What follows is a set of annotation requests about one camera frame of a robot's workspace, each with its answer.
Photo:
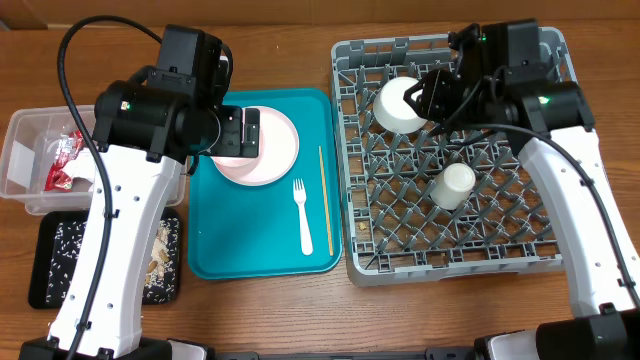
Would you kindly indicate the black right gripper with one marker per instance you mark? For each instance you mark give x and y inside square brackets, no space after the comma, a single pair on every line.
[436,106]

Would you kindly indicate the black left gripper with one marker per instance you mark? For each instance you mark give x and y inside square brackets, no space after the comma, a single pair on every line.
[233,145]

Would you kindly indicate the pink plate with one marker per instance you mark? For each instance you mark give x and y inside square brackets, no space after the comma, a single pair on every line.
[278,151]

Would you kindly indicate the white bowl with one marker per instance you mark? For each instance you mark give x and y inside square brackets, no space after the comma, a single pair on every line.
[392,112]

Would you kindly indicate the white plastic fork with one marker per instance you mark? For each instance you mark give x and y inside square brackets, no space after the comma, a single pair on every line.
[300,197]

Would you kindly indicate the cream white cup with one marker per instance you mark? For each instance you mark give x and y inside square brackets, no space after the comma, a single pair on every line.
[453,186]

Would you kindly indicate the wooden chopstick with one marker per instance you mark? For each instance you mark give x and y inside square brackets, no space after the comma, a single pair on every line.
[326,203]

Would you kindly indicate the white napkin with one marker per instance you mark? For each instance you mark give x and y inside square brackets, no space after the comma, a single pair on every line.
[78,175]

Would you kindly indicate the red snack wrapper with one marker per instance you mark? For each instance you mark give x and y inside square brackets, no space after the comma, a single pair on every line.
[69,147]

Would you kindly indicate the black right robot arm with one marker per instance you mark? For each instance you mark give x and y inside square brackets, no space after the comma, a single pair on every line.
[501,82]

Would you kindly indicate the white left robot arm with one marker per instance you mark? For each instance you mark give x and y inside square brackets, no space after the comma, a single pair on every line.
[147,129]

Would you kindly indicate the grey dishwasher rack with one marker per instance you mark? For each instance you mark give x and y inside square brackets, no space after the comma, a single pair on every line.
[395,232]

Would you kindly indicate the clear plastic waste bin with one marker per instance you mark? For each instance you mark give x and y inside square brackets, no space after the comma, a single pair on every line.
[28,152]

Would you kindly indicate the teal plastic tray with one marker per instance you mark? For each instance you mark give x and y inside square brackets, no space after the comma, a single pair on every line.
[238,231]

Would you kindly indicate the black tray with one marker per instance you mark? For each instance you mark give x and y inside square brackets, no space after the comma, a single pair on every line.
[59,240]

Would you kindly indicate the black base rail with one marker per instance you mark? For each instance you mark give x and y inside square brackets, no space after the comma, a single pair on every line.
[350,355]

